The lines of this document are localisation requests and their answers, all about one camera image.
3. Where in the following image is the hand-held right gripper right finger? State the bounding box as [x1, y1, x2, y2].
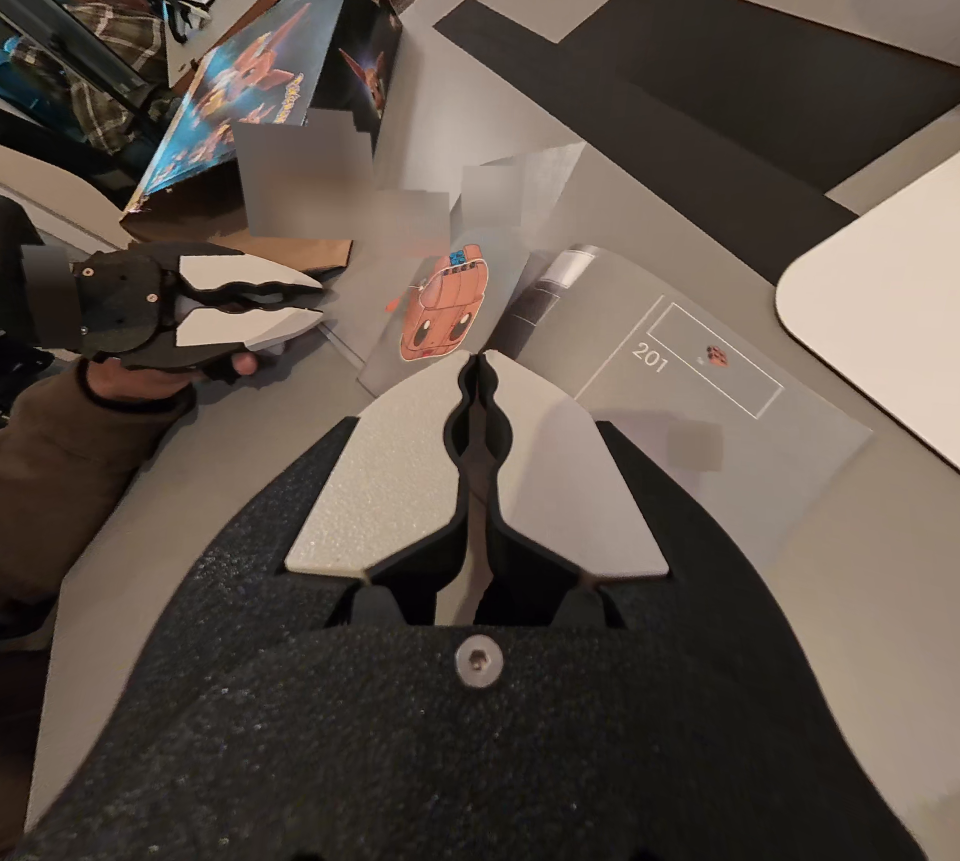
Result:
[478, 348, 672, 582]

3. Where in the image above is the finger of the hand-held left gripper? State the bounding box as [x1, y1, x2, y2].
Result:
[172, 304, 326, 352]
[178, 252, 326, 311]

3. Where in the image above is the person's left forearm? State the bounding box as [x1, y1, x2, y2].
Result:
[0, 366, 200, 626]

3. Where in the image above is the white desk stand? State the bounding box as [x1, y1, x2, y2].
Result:
[776, 148, 960, 472]

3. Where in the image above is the printed cardboard lego box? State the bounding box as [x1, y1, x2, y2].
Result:
[120, 0, 406, 270]

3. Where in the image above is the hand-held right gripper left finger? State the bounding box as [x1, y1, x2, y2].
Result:
[283, 349, 481, 586]

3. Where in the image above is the person's left hand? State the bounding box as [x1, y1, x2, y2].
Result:
[82, 351, 262, 396]

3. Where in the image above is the grey instruction booklet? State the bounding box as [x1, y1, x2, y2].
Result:
[354, 141, 876, 540]

